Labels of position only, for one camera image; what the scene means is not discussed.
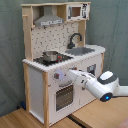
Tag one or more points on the grey ice dispenser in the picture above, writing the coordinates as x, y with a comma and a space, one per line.
91, 69

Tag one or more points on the black toy stovetop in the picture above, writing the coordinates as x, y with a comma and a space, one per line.
60, 58

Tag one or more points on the toy oven door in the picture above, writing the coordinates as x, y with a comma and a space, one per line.
64, 97

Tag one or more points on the grey range hood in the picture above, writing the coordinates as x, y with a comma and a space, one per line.
48, 18

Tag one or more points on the wooden toy kitchen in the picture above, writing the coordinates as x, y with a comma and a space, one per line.
40, 84

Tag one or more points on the silver toy pot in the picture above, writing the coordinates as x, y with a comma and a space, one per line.
50, 56

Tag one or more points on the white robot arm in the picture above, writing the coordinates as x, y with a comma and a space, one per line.
105, 87

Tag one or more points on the black toy faucet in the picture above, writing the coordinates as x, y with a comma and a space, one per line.
71, 44

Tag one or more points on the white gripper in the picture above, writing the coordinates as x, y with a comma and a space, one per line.
83, 79

